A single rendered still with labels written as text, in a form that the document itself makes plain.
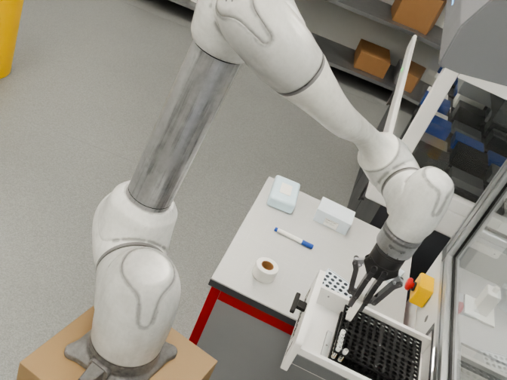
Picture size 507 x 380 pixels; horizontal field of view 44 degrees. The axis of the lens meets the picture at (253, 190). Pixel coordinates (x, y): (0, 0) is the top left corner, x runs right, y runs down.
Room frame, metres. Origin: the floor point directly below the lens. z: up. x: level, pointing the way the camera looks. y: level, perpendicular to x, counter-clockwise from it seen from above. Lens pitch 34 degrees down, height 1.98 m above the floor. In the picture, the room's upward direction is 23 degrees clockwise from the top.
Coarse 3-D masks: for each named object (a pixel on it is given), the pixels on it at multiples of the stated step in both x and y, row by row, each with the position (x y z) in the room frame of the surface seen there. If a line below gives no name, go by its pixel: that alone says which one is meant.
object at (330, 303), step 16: (320, 304) 1.30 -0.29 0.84; (336, 304) 1.30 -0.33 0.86; (320, 320) 1.24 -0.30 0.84; (336, 320) 1.27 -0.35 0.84; (384, 320) 1.29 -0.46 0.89; (320, 336) 1.19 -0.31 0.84; (416, 336) 1.28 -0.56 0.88; (304, 352) 1.06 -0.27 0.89; (320, 352) 1.13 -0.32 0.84; (304, 368) 1.06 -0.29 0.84; (320, 368) 1.06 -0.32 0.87; (336, 368) 1.06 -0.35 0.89
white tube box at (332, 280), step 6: (330, 270) 1.51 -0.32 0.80; (324, 276) 1.48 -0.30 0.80; (330, 276) 1.49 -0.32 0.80; (336, 276) 1.50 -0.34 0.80; (324, 282) 1.45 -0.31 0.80; (330, 282) 1.46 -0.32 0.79; (336, 282) 1.47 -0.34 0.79; (342, 282) 1.48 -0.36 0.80; (348, 282) 1.49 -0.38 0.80; (330, 288) 1.43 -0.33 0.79; (336, 288) 1.45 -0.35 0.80; (342, 288) 1.46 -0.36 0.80; (348, 288) 1.47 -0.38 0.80; (342, 294) 1.43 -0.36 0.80; (348, 294) 1.44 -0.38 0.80
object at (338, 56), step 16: (176, 0) 4.76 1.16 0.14; (336, 0) 4.84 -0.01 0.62; (352, 0) 5.01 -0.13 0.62; (368, 0) 5.19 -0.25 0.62; (368, 16) 4.84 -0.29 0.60; (384, 16) 4.95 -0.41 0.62; (416, 32) 4.88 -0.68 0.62; (320, 48) 5.02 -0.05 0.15; (336, 48) 5.18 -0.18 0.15; (336, 64) 4.84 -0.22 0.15; (352, 64) 4.98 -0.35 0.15; (368, 80) 4.85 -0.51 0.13; (384, 80) 4.93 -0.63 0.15
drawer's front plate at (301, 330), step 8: (320, 272) 1.32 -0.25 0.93; (320, 280) 1.29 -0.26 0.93; (312, 288) 1.27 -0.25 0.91; (320, 288) 1.26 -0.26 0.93; (312, 296) 1.21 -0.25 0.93; (312, 304) 1.19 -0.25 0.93; (304, 312) 1.17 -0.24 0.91; (312, 312) 1.16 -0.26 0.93; (304, 320) 1.12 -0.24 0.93; (304, 328) 1.10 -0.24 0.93; (296, 336) 1.08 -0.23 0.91; (304, 336) 1.07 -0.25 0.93; (288, 344) 1.13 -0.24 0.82; (296, 344) 1.05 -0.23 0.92; (288, 352) 1.06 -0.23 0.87; (296, 352) 1.05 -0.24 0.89; (288, 360) 1.05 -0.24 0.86
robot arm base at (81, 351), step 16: (64, 352) 0.82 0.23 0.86; (80, 352) 0.82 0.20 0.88; (96, 352) 0.81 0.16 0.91; (160, 352) 0.88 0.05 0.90; (176, 352) 0.92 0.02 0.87; (96, 368) 0.79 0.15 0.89; (112, 368) 0.80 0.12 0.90; (128, 368) 0.81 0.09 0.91; (144, 368) 0.83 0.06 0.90; (160, 368) 0.88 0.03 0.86
